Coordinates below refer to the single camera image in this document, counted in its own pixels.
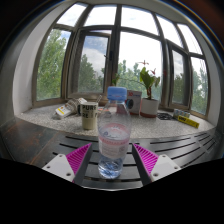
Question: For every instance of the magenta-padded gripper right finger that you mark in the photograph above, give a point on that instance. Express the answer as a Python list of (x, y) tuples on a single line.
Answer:
[(146, 158)]

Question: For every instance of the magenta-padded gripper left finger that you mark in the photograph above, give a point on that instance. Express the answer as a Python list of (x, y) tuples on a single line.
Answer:
[(78, 156)]

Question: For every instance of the clear blue-capped water bottle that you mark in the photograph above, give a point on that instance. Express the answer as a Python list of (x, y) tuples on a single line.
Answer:
[(114, 140)]

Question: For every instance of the cream mug with black print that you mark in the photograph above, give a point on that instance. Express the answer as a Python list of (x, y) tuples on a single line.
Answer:
[(89, 116)]

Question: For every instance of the dark patterned flat mat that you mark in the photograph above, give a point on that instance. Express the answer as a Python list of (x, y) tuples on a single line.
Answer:
[(164, 116)]

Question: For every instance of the potted plant in white pot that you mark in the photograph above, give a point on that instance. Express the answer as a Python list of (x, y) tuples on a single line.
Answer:
[(149, 107)]

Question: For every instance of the flat yellow box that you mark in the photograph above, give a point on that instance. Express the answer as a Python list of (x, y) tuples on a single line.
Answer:
[(188, 121)]

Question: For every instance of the white and red printed box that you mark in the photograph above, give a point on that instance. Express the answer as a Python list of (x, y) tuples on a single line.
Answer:
[(135, 103)]

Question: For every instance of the small pale blue box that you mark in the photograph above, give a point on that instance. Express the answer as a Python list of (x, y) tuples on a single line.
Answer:
[(181, 113)]

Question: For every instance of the silver metal window latch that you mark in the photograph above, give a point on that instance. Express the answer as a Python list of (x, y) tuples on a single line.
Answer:
[(99, 99)]

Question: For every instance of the brown framed window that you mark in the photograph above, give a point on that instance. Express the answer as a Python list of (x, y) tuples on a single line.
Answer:
[(115, 50)]

